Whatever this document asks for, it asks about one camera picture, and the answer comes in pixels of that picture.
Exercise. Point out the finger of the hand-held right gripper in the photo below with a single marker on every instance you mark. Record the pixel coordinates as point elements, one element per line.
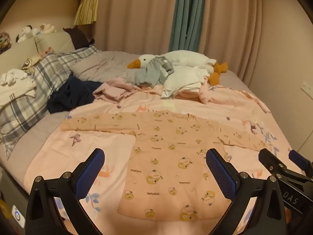
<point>297,158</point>
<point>267,160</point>

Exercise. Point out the grey quilt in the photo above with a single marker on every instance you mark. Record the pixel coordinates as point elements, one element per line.
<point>102,63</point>

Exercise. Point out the navy garment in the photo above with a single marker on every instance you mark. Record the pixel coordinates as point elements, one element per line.
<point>71,95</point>

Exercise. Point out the white wall socket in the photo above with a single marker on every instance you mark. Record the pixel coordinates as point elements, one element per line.
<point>307,87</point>

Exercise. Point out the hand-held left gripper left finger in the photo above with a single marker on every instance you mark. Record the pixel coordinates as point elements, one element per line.
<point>90,171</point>

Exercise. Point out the dark brown cloth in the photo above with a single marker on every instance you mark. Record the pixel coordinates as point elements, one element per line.
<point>78,38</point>

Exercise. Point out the black and white plush toy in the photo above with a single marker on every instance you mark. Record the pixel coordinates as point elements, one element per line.
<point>24,33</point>

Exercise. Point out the small pink cloth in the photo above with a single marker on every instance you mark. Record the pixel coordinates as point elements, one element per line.
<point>46,51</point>

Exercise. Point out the white garment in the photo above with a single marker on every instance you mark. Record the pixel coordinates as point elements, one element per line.
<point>181,78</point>

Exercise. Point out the pink animal print blanket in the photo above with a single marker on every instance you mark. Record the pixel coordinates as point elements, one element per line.
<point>73,161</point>

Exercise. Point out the grey bed base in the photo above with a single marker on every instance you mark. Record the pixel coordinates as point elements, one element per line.
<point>12,188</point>

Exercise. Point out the teal curtain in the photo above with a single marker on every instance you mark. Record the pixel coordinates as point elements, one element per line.
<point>185,12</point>

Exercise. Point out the crumpled pink garment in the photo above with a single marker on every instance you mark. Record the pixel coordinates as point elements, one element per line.
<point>110,91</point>

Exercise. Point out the cartoon print cloth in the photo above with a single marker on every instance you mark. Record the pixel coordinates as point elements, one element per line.
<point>30,63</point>

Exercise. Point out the multicoloured plush toy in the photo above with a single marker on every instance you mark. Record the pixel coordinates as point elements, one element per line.
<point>5,40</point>

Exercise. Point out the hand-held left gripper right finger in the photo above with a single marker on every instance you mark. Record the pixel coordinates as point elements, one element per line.
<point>220,173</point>

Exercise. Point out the white striped clothes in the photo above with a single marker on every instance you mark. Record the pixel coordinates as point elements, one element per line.
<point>14,88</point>

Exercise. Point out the white goose plush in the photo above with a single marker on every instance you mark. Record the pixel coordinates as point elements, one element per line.
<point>185,57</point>

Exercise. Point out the pleated yellow fabric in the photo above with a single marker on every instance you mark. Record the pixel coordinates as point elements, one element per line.
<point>86,11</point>

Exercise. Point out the grey garment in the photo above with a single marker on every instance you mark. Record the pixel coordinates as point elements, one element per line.
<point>150,71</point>

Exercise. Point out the plaid pillow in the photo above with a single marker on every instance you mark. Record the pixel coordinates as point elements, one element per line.
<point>46,66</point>

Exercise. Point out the pink curtain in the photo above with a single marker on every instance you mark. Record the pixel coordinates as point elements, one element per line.
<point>232,19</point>
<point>137,14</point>

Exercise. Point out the pink cartoon print shirt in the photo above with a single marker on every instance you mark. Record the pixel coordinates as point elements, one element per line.
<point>166,156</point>

